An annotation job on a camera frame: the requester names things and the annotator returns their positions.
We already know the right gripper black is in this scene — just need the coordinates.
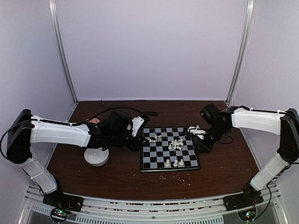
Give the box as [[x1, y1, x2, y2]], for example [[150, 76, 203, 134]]
[[194, 124, 228, 154]]

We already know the white chess bishop piece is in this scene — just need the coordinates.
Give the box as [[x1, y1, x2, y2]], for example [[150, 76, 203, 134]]
[[173, 160, 178, 168]]

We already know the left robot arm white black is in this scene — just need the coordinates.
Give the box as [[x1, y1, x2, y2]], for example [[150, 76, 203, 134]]
[[3, 109, 149, 207]]

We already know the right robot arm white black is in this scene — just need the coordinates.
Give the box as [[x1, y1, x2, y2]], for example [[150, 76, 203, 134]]
[[187, 104, 299, 210]]

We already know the pile of white chess pieces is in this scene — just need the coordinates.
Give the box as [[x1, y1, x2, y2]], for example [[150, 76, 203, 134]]
[[168, 139, 184, 151]]

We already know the black grey chess board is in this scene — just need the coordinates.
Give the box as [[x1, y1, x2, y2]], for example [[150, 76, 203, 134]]
[[140, 127, 201, 173]]

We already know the red patterned small bowl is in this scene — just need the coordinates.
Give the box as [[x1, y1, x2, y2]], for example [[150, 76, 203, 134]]
[[89, 118, 100, 124]]

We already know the white ceramic bowl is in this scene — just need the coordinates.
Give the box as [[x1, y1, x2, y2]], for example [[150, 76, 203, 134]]
[[84, 147, 109, 167]]

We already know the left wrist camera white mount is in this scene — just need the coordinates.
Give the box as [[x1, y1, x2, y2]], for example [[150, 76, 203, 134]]
[[127, 115, 149, 137]]

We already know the right aluminium frame post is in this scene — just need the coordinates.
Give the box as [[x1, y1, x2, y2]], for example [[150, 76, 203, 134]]
[[226, 0, 256, 106]]

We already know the aluminium frame post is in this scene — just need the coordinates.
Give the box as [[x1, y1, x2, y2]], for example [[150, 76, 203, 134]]
[[49, 0, 78, 104], [226, 0, 256, 106]]

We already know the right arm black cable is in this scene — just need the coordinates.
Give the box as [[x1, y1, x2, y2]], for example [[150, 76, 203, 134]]
[[253, 190, 273, 221]]

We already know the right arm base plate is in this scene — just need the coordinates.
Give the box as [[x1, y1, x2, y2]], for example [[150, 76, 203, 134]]
[[223, 193, 264, 211]]

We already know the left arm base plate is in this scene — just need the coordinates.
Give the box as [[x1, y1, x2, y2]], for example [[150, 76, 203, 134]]
[[43, 194, 84, 212]]

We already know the aluminium front rail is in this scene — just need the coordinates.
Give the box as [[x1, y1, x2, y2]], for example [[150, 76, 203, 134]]
[[20, 184, 285, 224]]

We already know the left aluminium frame post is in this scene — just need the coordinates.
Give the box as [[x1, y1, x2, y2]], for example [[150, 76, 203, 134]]
[[49, 0, 78, 104]]

